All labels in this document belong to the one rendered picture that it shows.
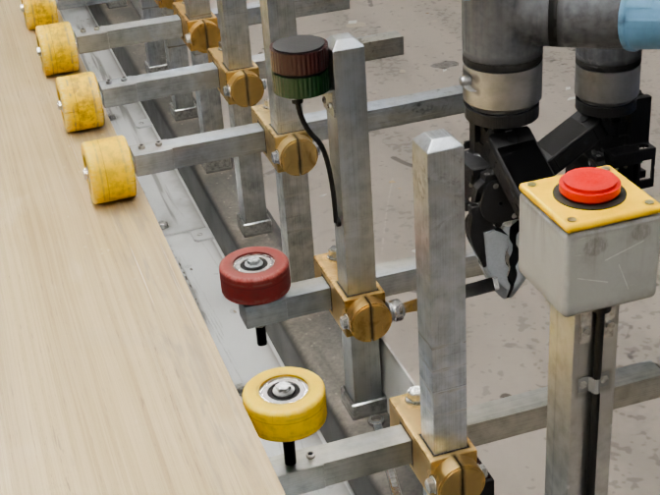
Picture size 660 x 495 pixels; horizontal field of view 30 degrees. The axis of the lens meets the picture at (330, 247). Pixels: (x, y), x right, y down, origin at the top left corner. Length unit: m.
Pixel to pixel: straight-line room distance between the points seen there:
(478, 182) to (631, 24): 0.21
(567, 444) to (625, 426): 1.73
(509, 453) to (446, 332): 1.42
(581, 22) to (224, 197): 1.01
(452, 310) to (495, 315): 1.84
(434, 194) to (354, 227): 0.29
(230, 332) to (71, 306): 0.48
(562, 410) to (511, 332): 2.01
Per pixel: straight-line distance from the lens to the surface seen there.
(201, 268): 1.99
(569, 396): 0.89
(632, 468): 2.54
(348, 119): 1.30
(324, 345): 1.62
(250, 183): 1.86
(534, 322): 2.96
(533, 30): 1.14
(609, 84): 1.45
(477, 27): 1.14
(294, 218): 1.62
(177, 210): 2.18
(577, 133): 1.49
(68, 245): 1.51
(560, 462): 0.94
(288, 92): 1.26
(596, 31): 1.13
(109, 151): 1.56
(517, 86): 1.16
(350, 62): 1.28
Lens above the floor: 1.59
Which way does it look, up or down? 29 degrees down
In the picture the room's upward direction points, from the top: 4 degrees counter-clockwise
